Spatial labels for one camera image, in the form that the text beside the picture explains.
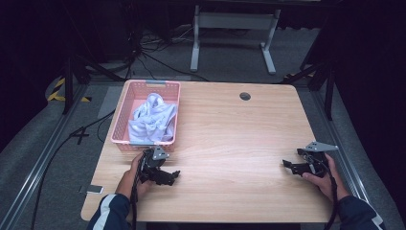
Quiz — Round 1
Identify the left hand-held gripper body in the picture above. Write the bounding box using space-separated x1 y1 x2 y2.
139 146 170 185

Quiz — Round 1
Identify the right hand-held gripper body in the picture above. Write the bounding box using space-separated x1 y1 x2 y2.
296 141 339 178

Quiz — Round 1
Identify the white patterned towel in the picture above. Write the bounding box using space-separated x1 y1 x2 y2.
127 92 178 144

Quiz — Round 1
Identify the pink plastic basket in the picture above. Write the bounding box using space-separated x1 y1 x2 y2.
110 80 182 152

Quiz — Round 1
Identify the person's right hand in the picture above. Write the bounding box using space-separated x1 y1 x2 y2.
301 152 350 202

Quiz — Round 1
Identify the person's left hand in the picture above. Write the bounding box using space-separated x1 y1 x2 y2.
115 152 153 200

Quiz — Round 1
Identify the small silver tag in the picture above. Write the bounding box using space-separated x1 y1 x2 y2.
79 184 104 196

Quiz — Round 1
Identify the black metal stand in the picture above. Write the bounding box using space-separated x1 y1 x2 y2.
61 54 125 116
282 60 336 122

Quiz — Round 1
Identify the black tape cross mark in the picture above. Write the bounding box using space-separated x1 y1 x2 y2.
69 126 90 146

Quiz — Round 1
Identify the yellow black hazard tape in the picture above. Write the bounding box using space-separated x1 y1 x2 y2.
47 77 92 104

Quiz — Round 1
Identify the grey metal floor rail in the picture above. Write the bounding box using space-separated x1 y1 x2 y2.
310 89 372 205
0 82 89 230

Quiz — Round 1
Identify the left gripper black braided cable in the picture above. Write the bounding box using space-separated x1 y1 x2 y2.
129 149 151 230

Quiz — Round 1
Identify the gripper black braided cable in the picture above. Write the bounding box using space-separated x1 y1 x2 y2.
129 149 151 230
324 173 339 230

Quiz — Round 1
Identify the right gripper black braided cable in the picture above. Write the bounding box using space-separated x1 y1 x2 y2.
324 173 339 230

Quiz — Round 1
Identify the thick black floor cable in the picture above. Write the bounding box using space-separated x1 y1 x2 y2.
30 109 117 230

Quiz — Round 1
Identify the tangle of black cables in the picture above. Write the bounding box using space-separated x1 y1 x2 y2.
125 27 212 82

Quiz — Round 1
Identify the white metal desk frame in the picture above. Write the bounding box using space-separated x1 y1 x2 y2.
190 4 282 76

